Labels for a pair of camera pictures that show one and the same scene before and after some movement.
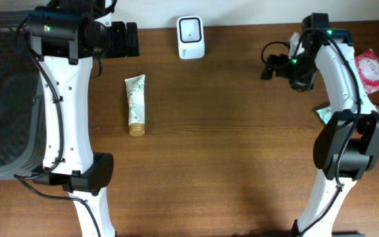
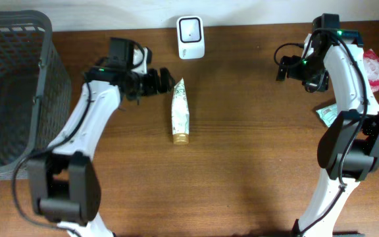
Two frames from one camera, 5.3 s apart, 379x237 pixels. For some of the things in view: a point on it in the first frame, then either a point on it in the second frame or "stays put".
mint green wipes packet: [325, 114] stays put
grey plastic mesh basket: [11, 121] stays put
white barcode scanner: [191, 37] stays put
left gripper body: [118, 41] to [148, 83]
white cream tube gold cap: [135, 94] to [180, 114]
